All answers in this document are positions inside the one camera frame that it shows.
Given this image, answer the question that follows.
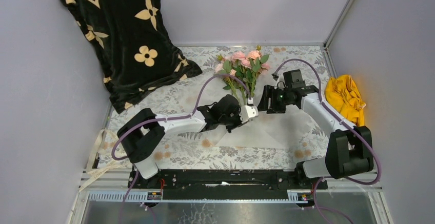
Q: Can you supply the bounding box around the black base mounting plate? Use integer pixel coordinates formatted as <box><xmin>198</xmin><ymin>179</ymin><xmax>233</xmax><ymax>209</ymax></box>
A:
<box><xmin>127</xmin><ymin>169</ymin><xmax>328</xmax><ymax>201</ymax></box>

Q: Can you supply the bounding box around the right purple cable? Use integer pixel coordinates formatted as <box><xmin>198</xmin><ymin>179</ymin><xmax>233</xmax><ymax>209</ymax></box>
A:
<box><xmin>271</xmin><ymin>58</ymin><xmax>382</xmax><ymax>224</ymax></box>

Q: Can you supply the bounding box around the pink fake flower bouquet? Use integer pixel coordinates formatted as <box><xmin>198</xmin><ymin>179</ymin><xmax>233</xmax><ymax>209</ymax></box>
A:
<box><xmin>214</xmin><ymin>45</ymin><xmax>270</xmax><ymax>105</ymax></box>

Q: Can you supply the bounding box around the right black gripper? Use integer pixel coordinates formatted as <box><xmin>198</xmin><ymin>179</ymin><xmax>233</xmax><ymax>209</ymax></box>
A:
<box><xmin>256</xmin><ymin>85</ymin><xmax>291</xmax><ymax>115</ymax></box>

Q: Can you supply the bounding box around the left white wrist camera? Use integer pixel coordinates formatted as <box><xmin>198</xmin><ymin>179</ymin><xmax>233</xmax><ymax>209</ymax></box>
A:
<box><xmin>240</xmin><ymin>97</ymin><xmax>259</xmax><ymax>124</ymax></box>

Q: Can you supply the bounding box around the yellow cloth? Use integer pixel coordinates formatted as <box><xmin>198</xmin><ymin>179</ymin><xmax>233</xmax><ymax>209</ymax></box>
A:
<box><xmin>325</xmin><ymin>75</ymin><xmax>366</xmax><ymax>127</ymax></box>

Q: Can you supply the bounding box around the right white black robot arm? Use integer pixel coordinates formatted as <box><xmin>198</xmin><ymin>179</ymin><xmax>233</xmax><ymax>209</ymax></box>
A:
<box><xmin>258</xmin><ymin>70</ymin><xmax>374</xmax><ymax>189</ymax></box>

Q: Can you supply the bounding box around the floral patterned table mat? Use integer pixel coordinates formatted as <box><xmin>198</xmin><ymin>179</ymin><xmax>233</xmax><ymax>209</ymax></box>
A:
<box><xmin>107</xmin><ymin>46</ymin><xmax>330</xmax><ymax>169</ymax></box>

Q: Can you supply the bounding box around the cream printed ribbon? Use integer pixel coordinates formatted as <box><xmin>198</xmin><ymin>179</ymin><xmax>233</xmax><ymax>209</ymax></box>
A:
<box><xmin>78</xmin><ymin>129</ymin><xmax>131</xmax><ymax>193</ymax></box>

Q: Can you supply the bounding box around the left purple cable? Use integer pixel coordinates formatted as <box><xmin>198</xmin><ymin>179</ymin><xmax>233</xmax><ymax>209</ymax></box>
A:
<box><xmin>111</xmin><ymin>74</ymin><xmax>254</xmax><ymax>224</ymax></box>

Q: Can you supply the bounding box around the purple cable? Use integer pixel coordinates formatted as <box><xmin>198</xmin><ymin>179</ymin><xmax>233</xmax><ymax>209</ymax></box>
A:
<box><xmin>111</xmin><ymin>74</ymin><xmax>254</xmax><ymax>224</ymax></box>
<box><xmin>271</xmin><ymin>58</ymin><xmax>382</xmax><ymax>224</ymax></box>

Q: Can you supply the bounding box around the aluminium frame rail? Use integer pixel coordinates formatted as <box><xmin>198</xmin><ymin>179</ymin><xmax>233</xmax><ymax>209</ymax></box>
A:
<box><xmin>66</xmin><ymin>168</ymin><xmax>395</xmax><ymax>224</ymax></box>

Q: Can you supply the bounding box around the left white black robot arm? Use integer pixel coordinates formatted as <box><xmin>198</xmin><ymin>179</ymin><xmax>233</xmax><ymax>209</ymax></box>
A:
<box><xmin>117</xmin><ymin>94</ymin><xmax>250</xmax><ymax>189</ymax></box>

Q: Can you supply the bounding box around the white translucent wrapping paper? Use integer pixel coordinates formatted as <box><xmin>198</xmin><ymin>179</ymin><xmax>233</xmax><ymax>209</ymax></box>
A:
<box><xmin>183</xmin><ymin>69</ymin><xmax>327</xmax><ymax>150</ymax></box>

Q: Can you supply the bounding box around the black blanket with cream flowers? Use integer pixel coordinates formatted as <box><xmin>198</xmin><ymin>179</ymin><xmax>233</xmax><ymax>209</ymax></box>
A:
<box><xmin>60</xmin><ymin>0</ymin><xmax>202</xmax><ymax>113</ymax></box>

